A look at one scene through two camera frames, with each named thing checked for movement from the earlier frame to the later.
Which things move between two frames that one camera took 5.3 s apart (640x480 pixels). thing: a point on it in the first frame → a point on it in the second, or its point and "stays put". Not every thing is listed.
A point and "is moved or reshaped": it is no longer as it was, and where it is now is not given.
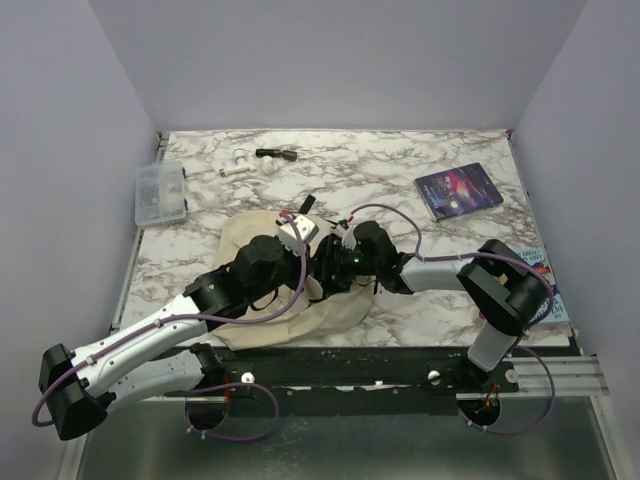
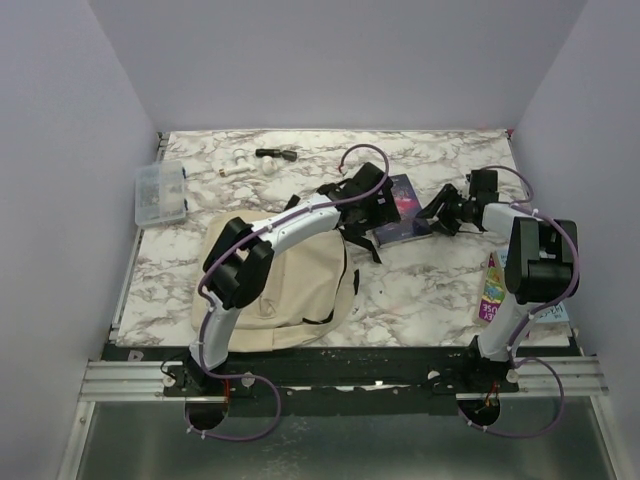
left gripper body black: x=289 y=273 → x=375 y=214
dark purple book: x=458 y=190 is moved or reshaped
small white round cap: x=269 y=166 stays put
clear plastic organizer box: x=159 y=193 stays put
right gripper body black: x=347 y=263 → x=461 y=209
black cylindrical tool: x=277 y=153 stays put
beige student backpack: x=317 y=317 is moved or reshaped
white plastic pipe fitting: x=241 y=164 stays put
